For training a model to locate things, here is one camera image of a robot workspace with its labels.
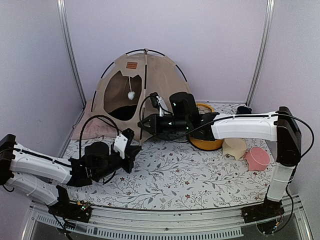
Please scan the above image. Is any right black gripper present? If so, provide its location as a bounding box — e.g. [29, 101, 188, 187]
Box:
[138, 113, 190, 134]

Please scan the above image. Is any beige fabric pet tent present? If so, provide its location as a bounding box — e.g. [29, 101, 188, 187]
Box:
[90, 49, 190, 143]

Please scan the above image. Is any pink checkered cushion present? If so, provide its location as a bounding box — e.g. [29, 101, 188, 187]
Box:
[71, 100, 117, 141]

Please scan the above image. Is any black tent pole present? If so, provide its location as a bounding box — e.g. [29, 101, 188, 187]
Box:
[91, 48, 190, 113]
[139, 48, 149, 145]

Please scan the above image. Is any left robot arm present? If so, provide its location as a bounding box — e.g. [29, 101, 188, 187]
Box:
[0, 134, 142, 223]

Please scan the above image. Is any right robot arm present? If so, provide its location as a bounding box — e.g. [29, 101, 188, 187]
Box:
[138, 92, 303, 223]

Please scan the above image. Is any yellow pet bowl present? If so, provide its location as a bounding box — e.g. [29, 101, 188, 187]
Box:
[187, 103, 224, 151]

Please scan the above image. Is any cream pet bowl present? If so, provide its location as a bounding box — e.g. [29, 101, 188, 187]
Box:
[222, 138, 248, 160]

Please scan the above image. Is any pink pet bowl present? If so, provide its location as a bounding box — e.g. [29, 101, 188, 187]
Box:
[244, 146, 271, 171]

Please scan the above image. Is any dark blue mug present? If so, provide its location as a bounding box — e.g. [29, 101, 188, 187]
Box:
[236, 106, 252, 115]

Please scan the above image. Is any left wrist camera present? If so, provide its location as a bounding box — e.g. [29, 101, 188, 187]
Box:
[113, 128, 135, 159]

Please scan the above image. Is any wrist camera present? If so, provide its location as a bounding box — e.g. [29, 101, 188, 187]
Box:
[113, 128, 135, 159]
[149, 92, 168, 117]

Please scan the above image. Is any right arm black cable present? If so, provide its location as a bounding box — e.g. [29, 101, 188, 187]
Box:
[138, 94, 315, 161]

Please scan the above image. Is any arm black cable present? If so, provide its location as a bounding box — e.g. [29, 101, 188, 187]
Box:
[138, 94, 315, 161]
[79, 114, 120, 158]

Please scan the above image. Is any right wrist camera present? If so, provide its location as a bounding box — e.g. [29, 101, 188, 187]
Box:
[149, 92, 168, 117]

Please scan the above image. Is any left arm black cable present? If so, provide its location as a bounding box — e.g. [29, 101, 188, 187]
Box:
[79, 114, 120, 158]

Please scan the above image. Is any front aluminium rail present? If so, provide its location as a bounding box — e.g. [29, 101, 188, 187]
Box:
[22, 195, 314, 240]

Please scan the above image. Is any left aluminium frame post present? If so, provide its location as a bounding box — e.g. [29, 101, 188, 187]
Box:
[56, 0, 87, 108]

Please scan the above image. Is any aluminium frame post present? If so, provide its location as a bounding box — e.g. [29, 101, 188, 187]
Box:
[245, 0, 275, 106]
[56, 0, 87, 108]

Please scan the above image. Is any right aluminium frame post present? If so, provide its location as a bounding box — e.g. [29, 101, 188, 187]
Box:
[245, 0, 275, 106]

